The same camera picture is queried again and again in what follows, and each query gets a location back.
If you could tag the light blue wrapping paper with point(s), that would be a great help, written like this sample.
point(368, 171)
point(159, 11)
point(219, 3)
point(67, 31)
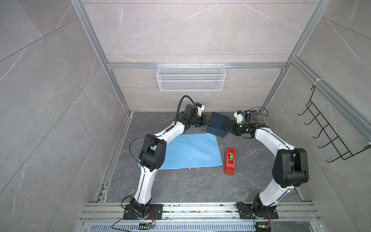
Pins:
point(192, 151)

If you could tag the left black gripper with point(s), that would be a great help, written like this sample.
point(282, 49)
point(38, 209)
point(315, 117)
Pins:
point(205, 120)

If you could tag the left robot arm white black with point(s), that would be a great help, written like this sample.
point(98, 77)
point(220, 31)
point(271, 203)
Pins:
point(153, 150)

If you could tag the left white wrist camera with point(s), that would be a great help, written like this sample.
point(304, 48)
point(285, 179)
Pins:
point(200, 108)

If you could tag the white wire mesh basket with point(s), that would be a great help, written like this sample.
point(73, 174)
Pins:
point(195, 77)

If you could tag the aluminium mounting rail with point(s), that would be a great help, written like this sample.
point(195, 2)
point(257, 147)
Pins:
point(200, 217)

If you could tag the black wire hook rack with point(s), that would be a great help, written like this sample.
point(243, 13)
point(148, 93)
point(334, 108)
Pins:
point(342, 151)

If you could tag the dark navy gift box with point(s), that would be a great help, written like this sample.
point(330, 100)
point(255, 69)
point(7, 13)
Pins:
point(218, 126)

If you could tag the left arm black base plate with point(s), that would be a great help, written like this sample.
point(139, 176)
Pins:
point(155, 210)

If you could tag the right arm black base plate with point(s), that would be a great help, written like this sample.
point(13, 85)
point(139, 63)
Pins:
point(251, 211)

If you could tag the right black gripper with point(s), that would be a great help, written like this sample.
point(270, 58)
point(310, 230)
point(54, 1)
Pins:
point(231, 127)

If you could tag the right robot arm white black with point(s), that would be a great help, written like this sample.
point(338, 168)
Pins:
point(290, 168)

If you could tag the red tape dispenser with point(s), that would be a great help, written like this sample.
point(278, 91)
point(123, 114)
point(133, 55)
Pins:
point(230, 161)

